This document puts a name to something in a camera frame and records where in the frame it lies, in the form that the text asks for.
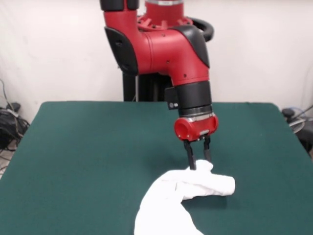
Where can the black power adapter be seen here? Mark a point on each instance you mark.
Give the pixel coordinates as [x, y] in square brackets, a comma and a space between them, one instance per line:
[14, 106]

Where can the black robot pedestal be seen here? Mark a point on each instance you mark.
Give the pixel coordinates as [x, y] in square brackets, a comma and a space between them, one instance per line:
[146, 88]

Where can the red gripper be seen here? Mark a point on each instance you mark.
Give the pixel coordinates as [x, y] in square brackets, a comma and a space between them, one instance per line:
[198, 128]

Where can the dark green table cloth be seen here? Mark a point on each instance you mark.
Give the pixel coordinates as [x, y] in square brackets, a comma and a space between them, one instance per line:
[73, 171]

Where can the white towel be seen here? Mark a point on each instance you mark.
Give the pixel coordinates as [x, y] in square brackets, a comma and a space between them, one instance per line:
[171, 191]

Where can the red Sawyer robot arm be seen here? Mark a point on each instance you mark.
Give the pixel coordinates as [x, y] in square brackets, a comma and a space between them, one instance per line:
[171, 54]

